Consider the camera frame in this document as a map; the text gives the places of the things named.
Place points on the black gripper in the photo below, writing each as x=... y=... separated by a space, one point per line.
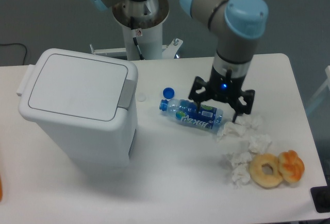
x=223 y=89

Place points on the white push-lid trash can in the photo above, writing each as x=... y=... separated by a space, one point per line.
x=85 y=103

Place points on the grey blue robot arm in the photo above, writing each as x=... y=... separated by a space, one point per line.
x=238 y=25

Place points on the blue plastic water bottle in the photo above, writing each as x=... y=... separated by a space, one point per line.
x=186 y=113

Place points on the crumpled tissue near bottle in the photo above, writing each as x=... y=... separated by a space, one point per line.
x=239 y=127

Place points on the blue bottle cap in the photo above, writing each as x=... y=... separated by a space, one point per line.
x=168 y=93

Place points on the crumpled tissue middle right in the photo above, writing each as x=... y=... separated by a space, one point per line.
x=258 y=144

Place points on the crumpled tissue lower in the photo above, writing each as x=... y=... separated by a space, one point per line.
x=238 y=163

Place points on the twisted orange bread roll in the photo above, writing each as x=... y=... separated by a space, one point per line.
x=290 y=166

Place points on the black device at edge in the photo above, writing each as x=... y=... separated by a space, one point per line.
x=320 y=197

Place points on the ring donut bread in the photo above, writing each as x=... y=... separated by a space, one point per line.
x=264 y=170

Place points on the white frame right edge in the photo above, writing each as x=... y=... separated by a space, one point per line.
x=319 y=95

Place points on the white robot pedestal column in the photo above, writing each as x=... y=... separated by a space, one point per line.
x=142 y=23

